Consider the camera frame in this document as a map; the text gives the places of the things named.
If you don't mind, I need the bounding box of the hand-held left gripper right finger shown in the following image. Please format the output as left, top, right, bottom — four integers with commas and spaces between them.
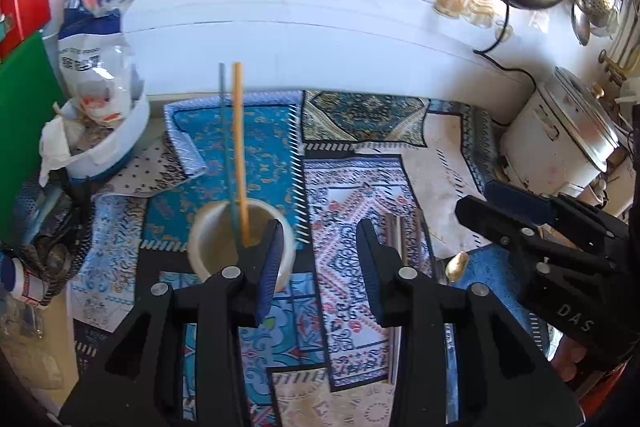
356, 219, 586, 427

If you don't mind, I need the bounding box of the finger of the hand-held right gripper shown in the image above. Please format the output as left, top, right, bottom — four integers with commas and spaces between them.
484, 180, 629, 254
455, 195, 619, 276

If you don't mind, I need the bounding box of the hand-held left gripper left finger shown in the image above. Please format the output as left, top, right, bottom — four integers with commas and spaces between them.
59, 218, 285, 427

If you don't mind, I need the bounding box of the gold spoon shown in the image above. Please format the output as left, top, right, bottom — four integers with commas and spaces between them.
445, 251, 471, 284

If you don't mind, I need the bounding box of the white cup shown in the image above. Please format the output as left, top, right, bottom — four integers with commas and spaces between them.
187, 198, 297, 295

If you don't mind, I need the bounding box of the teal chopstick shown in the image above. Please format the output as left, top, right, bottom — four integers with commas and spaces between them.
218, 62, 241, 249

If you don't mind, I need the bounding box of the orange chopstick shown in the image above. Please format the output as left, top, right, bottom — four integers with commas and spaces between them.
232, 62, 251, 244

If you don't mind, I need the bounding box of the person's right hand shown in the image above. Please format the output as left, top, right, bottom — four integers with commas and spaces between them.
549, 336, 590, 389

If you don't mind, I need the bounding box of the white rice cooker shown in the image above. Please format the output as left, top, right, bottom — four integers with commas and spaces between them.
500, 66, 624, 198

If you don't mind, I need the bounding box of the patterned patchwork tablecloth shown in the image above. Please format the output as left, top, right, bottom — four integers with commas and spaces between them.
12, 89, 566, 427

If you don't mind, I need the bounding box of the brass fixture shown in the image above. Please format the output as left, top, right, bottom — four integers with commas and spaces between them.
599, 49, 629, 86

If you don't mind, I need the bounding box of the white plastic tub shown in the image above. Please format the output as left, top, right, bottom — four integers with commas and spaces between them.
40, 94, 151, 184

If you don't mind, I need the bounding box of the dark dotted cloth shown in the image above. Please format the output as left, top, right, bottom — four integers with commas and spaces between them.
15, 167, 97, 308

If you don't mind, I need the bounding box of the metal colander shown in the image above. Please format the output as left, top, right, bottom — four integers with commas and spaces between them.
572, 0, 621, 42

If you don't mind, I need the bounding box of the white bottle with blue cap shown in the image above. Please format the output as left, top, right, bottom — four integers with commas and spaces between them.
0, 254, 51, 306

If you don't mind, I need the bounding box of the white tissue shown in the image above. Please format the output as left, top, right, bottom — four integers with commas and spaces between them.
38, 116, 77, 186

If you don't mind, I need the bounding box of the white and blue plastic bag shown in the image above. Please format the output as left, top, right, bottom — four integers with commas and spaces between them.
57, 0, 144, 118

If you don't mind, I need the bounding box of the green cutting board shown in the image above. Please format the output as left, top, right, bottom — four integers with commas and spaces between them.
0, 32, 69, 244

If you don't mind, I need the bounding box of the black cable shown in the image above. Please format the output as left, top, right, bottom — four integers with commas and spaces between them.
472, 0, 539, 108

